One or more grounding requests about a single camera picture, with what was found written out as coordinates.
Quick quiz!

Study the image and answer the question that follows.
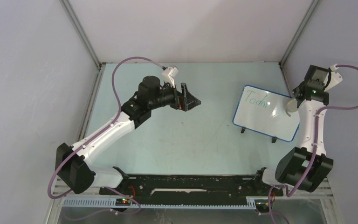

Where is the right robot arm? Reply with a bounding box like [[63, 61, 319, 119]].
[[252, 65, 333, 195]]

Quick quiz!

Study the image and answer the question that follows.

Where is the left aluminium frame post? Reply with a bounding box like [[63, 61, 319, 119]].
[[59, 0, 106, 84]]

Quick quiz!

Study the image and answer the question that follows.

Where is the aluminium frame post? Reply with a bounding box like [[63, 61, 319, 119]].
[[59, 0, 106, 84], [278, 0, 322, 96]]

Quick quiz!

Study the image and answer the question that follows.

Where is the grey eraser sponge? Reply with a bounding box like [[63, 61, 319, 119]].
[[285, 98, 298, 117]]

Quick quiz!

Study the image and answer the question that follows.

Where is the right aluminium frame post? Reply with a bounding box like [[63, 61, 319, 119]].
[[278, 0, 322, 96]]

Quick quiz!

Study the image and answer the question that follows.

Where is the blue framed small whiteboard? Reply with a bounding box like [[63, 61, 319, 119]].
[[232, 85, 299, 142]]

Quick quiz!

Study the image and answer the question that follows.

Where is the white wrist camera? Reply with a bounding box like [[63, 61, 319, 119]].
[[162, 66, 179, 88], [324, 64, 343, 91]]

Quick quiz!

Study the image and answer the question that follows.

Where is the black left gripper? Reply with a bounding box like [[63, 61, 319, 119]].
[[149, 80, 200, 112]]

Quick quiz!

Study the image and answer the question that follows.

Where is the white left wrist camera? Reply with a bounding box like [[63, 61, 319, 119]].
[[162, 66, 179, 88]]

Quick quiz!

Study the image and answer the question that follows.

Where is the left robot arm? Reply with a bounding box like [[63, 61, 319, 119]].
[[55, 76, 201, 194]]

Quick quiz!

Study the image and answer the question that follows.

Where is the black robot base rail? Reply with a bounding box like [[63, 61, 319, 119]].
[[116, 175, 270, 205]]

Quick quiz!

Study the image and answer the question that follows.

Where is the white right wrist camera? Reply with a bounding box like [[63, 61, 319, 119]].
[[324, 64, 343, 91]]

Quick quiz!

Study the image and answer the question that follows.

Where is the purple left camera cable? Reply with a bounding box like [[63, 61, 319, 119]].
[[47, 56, 167, 221]]

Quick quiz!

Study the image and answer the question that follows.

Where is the grey slotted cable duct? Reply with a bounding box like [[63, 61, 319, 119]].
[[62, 197, 268, 210]]

